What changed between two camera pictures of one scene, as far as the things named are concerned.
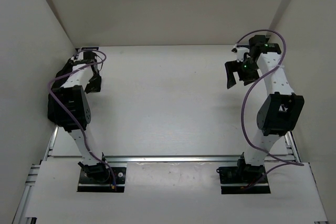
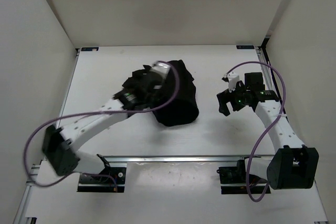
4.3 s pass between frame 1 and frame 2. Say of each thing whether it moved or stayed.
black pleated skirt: moved
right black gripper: moved
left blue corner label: stayed
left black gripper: moved
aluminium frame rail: stayed
